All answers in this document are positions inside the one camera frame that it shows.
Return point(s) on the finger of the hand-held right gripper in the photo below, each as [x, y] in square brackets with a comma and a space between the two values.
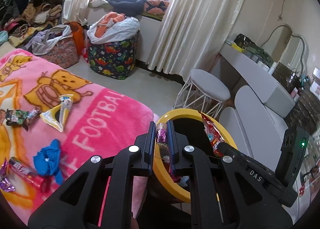
[232, 152]

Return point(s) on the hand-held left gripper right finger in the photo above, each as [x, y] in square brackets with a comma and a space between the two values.
[170, 144]

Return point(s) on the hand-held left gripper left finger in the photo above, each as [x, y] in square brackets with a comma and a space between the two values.
[152, 144]

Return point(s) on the purple striped snack wrapper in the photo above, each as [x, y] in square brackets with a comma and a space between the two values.
[162, 134]

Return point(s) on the red snack packet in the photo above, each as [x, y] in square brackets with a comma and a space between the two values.
[212, 134]

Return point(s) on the yellow black trash bin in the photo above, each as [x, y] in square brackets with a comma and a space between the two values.
[185, 112]

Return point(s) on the yellow white triangular wrapper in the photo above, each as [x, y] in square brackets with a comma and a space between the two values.
[53, 119]

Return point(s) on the blue plastic wrapper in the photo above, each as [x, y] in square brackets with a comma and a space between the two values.
[47, 159]

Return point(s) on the red snack tube wrapper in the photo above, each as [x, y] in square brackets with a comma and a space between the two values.
[25, 171]

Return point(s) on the dark green candy wrapper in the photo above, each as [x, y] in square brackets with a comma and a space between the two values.
[17, 117]

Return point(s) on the purple shiny candy wrapper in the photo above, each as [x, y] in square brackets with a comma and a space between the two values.
[6, 184]

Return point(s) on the white rounded chair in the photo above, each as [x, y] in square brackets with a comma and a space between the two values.
[255, 119]

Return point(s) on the dark patterned box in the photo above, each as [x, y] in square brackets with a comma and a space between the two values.
[307, 109]

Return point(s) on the pink printed blanket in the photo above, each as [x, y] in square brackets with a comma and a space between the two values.
[105, 119]

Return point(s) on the white dressing table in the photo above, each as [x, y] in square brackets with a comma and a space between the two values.
[250, 64]

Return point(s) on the white bottle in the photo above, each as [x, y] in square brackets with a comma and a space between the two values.
[273, 67]

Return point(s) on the dinosaur print storage bag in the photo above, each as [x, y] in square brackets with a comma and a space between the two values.
[112, 56]

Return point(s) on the yellow box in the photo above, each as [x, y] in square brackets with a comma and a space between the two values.
[237, 47]

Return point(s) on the green glossy bag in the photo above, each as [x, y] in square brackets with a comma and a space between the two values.
[247, 44]

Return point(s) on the arched white mirror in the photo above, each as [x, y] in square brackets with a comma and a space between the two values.
[282, 44]

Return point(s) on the white bag of orange clothes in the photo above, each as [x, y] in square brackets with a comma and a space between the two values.
[125, 29]

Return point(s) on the wide cream curtain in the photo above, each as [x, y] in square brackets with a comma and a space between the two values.
[195, 24]

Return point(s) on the pink floral fabric bag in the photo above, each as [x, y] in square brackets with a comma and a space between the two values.
[65, 51]

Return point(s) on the clothes on window sill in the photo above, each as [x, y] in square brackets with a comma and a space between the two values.
[125, 4]

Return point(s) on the grey white garment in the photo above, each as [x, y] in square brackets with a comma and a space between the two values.
[47, 39]

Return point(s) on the light blue cloth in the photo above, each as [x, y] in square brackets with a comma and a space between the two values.
[3, 37]

